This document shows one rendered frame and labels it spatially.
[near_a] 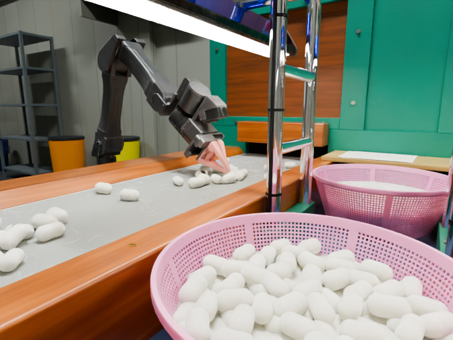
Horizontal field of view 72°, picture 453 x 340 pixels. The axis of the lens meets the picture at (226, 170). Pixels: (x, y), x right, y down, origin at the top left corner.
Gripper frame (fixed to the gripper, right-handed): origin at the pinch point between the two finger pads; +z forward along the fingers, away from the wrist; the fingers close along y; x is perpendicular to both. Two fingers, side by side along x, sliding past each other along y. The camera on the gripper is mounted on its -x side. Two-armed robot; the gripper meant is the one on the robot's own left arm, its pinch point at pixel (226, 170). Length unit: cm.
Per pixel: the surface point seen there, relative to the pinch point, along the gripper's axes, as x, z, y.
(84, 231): 0.2, 2.8, -37.4
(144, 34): 67, -207, 160
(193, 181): 0.5, 0.1, -11.7
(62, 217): 2.0, -1.1, -38.1
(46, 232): -0.7, 1.7, -42.2
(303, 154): -16.7, 11.1, -2.1
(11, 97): 302, -400, 161
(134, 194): 2.5, -1.8, -24.7
